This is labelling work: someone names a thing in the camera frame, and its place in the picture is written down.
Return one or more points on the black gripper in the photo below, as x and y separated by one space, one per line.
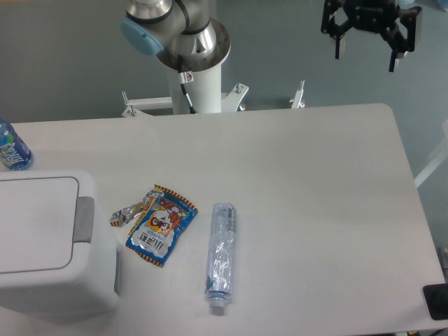
399 27

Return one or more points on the white push-button trash can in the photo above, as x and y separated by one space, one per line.
59 255

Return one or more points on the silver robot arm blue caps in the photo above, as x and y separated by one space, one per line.
183 35

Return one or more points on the blue snack bag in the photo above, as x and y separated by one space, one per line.
166 214

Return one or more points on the black device at table edge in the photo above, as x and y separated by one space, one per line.
436 300

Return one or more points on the crushed clear plastic bottle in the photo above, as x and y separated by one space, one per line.
221 257

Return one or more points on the crumpled silver foil wrapper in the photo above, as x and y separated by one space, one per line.
125 215

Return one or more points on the blue labelled drink bottle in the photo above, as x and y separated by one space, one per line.
15 154

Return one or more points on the white frame leg right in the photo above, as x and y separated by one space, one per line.
436 157

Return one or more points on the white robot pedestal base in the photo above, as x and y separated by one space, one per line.
192 92

